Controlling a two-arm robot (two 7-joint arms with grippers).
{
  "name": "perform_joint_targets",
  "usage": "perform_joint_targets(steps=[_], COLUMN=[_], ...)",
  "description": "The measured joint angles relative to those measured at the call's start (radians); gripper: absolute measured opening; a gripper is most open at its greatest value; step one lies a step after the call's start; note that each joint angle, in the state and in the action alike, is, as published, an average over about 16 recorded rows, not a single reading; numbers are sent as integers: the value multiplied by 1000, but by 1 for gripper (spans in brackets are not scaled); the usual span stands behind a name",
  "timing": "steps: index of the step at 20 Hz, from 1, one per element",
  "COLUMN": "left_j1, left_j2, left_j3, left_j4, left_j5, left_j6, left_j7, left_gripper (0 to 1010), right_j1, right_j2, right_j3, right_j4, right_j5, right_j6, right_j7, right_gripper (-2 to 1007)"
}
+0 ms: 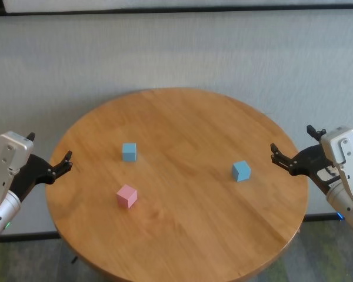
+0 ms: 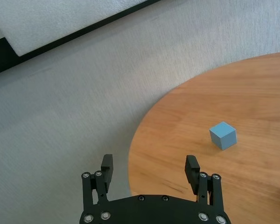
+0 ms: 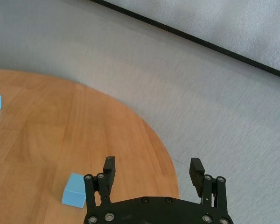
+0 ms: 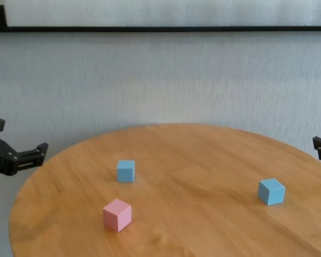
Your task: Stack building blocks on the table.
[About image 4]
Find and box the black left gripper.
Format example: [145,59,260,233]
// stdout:
[0,119,49,177]

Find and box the blue building block cube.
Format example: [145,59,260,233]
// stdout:
[258,178,286,206]
[116,160,136,184]

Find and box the pink building block cube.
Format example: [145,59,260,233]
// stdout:
[102,198,132,232]

